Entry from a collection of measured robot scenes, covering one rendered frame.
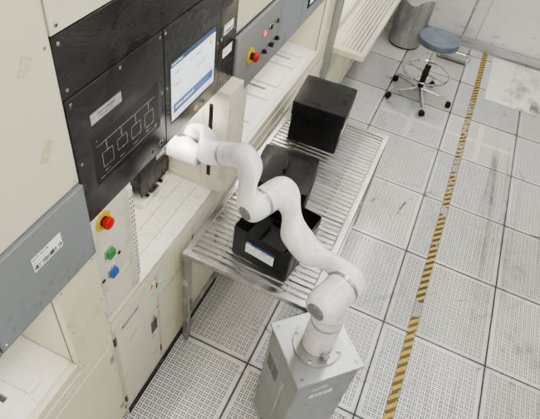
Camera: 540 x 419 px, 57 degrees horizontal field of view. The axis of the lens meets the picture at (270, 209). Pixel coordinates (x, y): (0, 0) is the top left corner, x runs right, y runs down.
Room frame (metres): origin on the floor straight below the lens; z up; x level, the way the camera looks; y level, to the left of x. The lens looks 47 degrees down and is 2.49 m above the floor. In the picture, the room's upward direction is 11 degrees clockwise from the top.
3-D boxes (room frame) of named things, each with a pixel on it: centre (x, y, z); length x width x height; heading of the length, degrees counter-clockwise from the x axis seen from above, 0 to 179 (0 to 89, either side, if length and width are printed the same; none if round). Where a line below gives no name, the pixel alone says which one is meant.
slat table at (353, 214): (1.83, -0.13, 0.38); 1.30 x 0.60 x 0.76; 164
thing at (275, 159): (1.83, -0.04, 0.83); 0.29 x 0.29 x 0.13; 81
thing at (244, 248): (1.41, -0.05, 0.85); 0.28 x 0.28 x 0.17; 66
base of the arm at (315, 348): (0.98, -0.27, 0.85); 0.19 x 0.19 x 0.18
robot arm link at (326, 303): (0.95, -0.25, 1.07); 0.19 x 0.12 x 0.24; 143
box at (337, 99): (2.29, -0.18, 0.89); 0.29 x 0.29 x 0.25; 78
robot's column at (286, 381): (0.98, -0.27, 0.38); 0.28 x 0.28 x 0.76; 29
